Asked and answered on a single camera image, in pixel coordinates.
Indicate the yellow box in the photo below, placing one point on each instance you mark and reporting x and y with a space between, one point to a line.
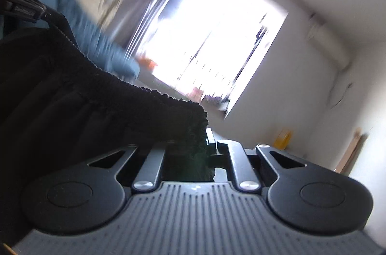
283 139

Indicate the bright window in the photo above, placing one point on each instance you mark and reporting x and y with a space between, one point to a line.
217 32

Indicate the wooden board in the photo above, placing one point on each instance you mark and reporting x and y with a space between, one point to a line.
351 152

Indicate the pale curtain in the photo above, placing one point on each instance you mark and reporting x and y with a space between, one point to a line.
162 2

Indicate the white air conditioner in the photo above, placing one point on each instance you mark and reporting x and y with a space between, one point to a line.
328 41

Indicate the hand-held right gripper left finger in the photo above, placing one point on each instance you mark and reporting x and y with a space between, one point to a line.
156 158

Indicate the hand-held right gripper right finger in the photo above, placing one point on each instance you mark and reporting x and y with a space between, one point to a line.
238 161

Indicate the black elastic waist pants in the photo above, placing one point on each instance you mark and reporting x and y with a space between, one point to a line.
75 98

